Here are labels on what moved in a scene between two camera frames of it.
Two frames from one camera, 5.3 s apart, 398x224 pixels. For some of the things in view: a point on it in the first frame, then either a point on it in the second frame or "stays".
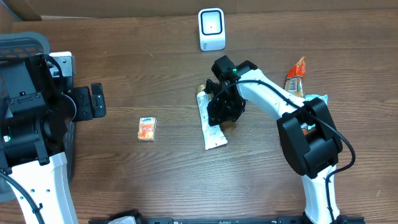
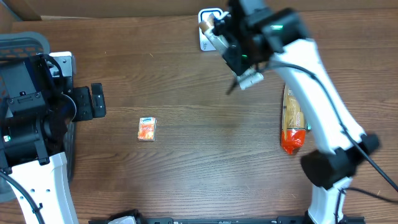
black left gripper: x=84 y=102 stays
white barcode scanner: x=211 y=25 stays
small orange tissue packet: x=147 y=129 stays
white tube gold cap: x=213 y=135 to x=245 y=78
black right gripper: x=217 y=114 to x=233 y=58
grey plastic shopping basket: x=17 y=45 stays
